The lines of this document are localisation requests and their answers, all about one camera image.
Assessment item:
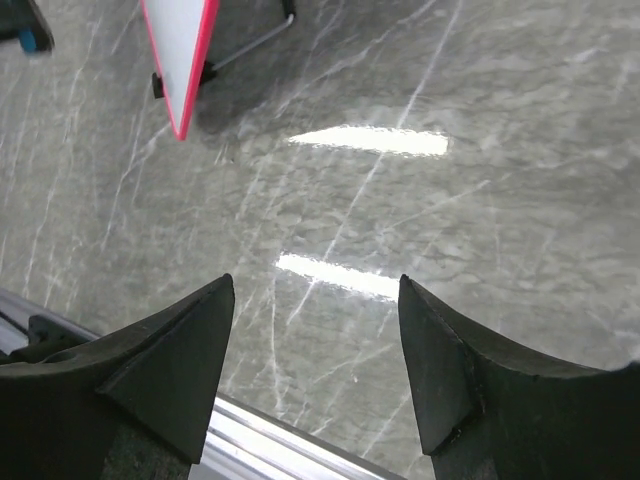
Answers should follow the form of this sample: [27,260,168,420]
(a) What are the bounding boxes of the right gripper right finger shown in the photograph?
[398,276,639,479]

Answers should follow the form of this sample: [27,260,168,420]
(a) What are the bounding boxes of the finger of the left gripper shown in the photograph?
[0,0,54,53]

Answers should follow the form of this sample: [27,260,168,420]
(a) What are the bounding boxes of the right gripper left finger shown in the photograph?
[0,272,236,480]

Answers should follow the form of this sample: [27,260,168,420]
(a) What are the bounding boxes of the blue whiteboard eraser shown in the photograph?
[18,29,39,54]

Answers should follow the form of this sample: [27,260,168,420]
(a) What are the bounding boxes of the pink framed whiteboard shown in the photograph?
[140,0,219,141]

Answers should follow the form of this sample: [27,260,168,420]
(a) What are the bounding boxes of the aluminium front rail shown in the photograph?
[0,287,411,480]

